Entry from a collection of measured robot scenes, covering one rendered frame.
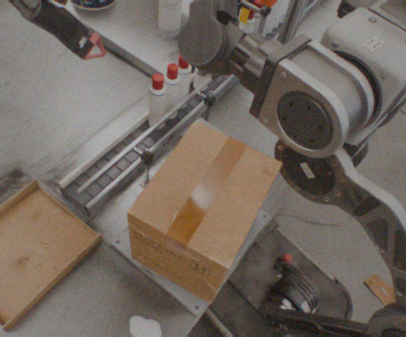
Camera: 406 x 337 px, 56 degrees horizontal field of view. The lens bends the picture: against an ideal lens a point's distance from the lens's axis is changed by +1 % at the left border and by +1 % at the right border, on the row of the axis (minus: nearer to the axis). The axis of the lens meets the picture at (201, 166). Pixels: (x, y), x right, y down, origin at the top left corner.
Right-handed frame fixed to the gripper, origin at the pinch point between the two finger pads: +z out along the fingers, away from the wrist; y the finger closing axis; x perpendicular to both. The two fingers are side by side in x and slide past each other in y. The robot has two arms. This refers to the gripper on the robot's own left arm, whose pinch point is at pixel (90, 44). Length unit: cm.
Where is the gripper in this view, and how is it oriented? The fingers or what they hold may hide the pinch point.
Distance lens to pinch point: 106.0
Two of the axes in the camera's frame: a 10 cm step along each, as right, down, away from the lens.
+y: -7.0, -6.2, 3.4
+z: 3.6, 1.0, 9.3
